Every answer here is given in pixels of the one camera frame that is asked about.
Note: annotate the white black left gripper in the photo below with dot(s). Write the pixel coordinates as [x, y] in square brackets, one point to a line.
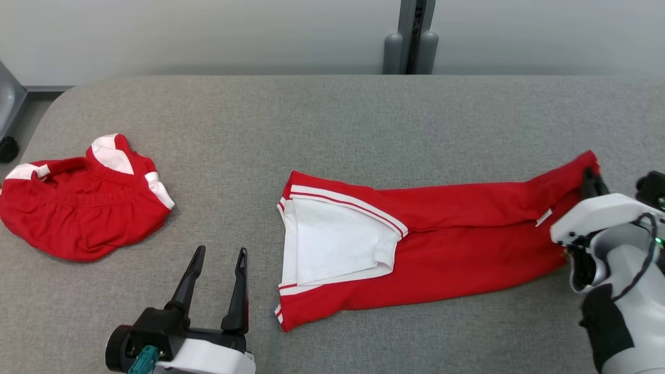
[213, 358]

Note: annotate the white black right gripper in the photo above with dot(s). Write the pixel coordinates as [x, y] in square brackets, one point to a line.
[602, 218]

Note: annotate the red shirt with white sleeves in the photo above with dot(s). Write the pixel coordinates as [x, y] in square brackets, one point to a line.
[467, 249]

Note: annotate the red shorts with white trim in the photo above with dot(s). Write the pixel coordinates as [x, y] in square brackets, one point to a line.
[78, 223]

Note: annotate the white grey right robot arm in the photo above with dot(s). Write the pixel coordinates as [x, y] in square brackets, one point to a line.
[649, 337]

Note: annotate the black caster wheel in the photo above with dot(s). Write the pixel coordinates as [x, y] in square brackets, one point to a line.
[8, 150]

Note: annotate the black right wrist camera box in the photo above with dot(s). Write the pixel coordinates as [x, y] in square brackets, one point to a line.
[652, 189]

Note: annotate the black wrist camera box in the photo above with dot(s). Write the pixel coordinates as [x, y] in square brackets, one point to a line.
[156, 330]
[652, 189]

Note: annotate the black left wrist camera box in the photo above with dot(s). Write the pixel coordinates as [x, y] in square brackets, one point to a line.
[156, 330]

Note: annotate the teal left camera connector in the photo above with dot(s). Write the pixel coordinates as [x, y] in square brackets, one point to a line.
[143, 361]

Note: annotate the grey rounded post foot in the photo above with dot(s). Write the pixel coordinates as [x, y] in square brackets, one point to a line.
[428, 52]
[393, 54]

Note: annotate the grey metal partition post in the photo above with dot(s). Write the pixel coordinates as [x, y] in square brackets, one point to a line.
[406, 15]

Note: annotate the grey wall baseboard rail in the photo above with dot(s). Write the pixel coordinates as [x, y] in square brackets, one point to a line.
[47, 89]

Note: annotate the grey metal stand frame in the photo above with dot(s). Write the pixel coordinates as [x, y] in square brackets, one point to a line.
[8, 104]

